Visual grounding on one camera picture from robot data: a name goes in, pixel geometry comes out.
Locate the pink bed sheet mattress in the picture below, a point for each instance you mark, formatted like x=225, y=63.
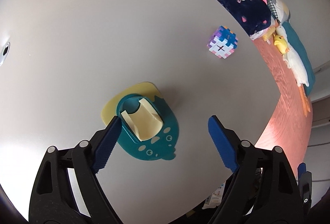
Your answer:
x=288, y=127

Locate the colourful puzzle cube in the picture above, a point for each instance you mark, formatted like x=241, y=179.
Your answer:
x=223, y=42

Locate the yellow duck plush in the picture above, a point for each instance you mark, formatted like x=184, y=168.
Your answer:
x=281, y=44

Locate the black trash bag bin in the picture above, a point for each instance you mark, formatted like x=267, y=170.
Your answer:
x=240, y=193

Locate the teal pillow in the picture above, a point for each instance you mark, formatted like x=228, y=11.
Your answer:
x=296, y=43

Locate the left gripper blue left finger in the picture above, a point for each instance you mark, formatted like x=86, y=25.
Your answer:
x=103, y=142

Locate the navy bunny blanket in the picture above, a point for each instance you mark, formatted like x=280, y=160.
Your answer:
x=239, y=2

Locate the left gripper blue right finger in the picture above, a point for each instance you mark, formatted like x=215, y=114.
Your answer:
x=226, y=142

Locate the checkered patchwork pillow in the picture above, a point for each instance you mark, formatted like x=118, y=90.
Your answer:
x=279, y=10

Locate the white goose plush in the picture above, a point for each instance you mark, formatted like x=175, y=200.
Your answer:
x=294, y=63

